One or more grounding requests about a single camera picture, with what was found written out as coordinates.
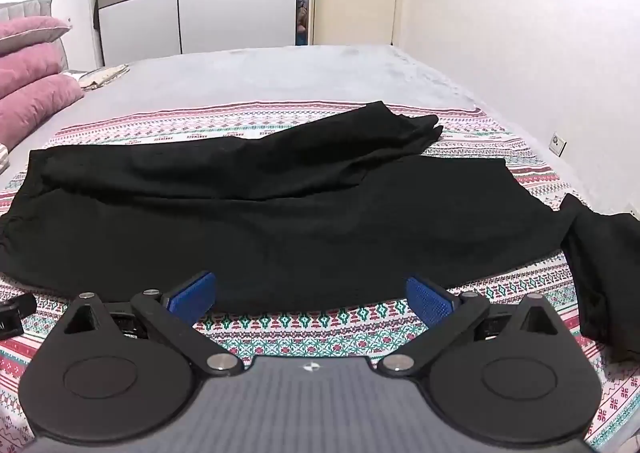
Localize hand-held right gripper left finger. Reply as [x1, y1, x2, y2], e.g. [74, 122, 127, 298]
[60, 272, 244, 379]

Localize dark cloth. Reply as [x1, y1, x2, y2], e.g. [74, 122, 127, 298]
[559, 193, 640, 365]

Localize patterned blanket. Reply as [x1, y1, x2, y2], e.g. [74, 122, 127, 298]
[0, 100, 640, 453]

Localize grey pillow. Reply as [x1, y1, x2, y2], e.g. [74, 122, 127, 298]
[0, 0, 54, 27]

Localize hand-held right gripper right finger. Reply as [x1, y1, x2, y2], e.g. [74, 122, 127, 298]
[377, 276, 568, 377]

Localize beige crumpled cloth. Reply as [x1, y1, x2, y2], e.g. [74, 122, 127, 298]
[64, 64, 130, 92]

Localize black pants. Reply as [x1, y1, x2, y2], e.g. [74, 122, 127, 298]
[0, 101, 576, 315]

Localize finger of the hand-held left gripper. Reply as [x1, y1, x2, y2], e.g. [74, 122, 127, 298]
[0, 294, 39, 340]

